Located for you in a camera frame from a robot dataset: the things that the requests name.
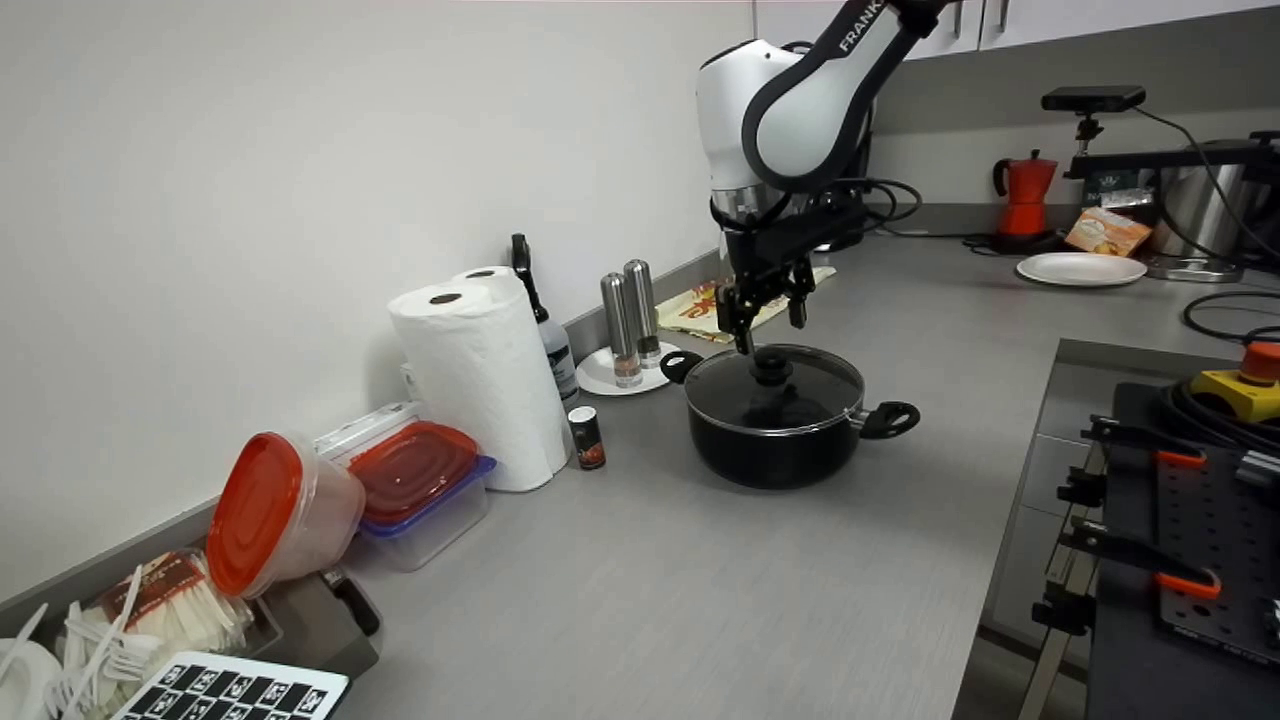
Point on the red moka pot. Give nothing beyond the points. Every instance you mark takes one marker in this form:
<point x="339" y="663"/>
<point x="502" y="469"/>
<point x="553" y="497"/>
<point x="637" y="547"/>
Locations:
<point x="1025" y="200"/>

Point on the white wall cabinet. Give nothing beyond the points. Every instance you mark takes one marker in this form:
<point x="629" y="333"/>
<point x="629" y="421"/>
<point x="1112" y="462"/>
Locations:
<point x="1132" y="12"/>

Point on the black cooking pot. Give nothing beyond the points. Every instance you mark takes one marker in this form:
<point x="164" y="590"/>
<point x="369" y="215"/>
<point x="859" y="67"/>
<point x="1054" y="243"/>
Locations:
<point x="775" y="453"/>

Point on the steel grinder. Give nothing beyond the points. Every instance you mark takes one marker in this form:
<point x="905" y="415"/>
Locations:
<point x="619" y="321"/>
<point x="641" y="302"/>

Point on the black and white keypad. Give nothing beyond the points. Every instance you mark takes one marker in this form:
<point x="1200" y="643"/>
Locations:
<point x="232" y="689"/>

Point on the small white saucer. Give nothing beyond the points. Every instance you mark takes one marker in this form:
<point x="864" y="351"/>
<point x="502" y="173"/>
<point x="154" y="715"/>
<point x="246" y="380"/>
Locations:
<point x="601" y="380"/>

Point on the white plastic cutlery bundle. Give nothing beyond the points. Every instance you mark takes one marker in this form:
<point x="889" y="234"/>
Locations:
<point x="64" y="663"/>

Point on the dark glass bottle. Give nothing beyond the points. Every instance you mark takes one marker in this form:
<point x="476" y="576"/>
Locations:
<point x="527" y="275"/>

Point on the orange snack packet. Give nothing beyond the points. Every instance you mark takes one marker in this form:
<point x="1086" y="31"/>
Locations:
<point x="1105" y="228"/>

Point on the glass pot lid black knob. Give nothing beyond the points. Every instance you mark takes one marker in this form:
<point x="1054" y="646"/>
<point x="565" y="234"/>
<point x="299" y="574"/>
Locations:
<point x="775" y="384"/>

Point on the black pegboard mount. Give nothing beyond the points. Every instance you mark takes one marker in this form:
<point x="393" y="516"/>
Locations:
<point x="1213" y="535"/>

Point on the white paper towel roll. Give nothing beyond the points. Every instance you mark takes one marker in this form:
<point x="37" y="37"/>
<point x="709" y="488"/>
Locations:
<point x="488" y="278"/>
<point x="483" y="384"/>

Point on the white dinner plate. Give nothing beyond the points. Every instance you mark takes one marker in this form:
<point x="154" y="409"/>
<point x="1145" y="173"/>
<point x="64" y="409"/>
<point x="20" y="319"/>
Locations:
<point x="1080" y="269"/>

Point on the black horizontal bar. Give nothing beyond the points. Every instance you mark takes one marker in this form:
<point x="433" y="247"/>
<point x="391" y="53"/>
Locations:
<point x="1173" y="159"/>

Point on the small spice jar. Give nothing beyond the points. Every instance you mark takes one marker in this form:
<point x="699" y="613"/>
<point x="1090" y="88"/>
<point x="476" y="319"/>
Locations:
<point x="586" y="442"/>

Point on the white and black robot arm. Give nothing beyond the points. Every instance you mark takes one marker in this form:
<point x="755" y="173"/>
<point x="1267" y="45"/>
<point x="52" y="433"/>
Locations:
<point x="784" y="104"/>

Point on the round container red lid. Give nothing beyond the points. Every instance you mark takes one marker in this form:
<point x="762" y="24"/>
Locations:
<point x="262" y="514"/>

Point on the black camera on stand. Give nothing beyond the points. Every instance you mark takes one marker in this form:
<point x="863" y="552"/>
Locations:
<point x="1102" y="101"/>

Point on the brown and white packet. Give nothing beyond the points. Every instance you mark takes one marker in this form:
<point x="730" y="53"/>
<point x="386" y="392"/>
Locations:
<point x="183" y="601"/>

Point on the grey storage box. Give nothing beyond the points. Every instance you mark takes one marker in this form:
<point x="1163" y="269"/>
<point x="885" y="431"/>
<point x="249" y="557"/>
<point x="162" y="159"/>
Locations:
<point x="312" y="626"/>

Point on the rectangular container red lid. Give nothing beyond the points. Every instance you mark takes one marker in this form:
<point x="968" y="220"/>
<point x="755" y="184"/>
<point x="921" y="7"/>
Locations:
<point x="412" y="472"/>

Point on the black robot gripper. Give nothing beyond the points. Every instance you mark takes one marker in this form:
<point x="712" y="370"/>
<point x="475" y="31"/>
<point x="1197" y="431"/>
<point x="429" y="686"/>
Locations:
<point x="762" y="243"/>

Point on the yellow emergency stop box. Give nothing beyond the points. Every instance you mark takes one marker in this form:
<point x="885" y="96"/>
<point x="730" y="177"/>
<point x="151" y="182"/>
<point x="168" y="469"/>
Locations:
<point x="1240" y="384"/>

